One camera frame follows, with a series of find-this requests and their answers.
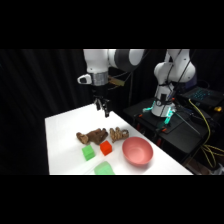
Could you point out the black laptop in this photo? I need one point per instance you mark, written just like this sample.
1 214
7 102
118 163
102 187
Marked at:
203 95

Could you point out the green triangle block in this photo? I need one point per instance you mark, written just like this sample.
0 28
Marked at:
104 168

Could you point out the striped tiger plush toy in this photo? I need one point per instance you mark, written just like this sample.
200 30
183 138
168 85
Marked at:
117 134

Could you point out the brown plush toy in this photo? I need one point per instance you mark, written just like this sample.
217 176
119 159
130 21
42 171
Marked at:
95 136

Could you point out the green cube block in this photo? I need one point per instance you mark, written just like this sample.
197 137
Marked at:
88 152

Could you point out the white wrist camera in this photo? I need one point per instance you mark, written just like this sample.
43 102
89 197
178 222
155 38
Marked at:
84 79

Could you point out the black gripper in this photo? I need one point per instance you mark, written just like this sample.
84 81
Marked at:
99 91

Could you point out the small yellow object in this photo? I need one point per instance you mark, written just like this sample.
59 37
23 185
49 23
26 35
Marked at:
217 109

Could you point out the black curtain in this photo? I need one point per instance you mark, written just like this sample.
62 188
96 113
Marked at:
36 86

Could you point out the pink bowl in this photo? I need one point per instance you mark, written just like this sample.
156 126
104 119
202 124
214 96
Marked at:
137 151

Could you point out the orange cube block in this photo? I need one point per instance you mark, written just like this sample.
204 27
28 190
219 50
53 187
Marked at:
106 148

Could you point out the black robot stand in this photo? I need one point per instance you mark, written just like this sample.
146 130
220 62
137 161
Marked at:
181 136

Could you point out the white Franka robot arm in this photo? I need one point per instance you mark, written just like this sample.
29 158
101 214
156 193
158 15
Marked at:
100 61

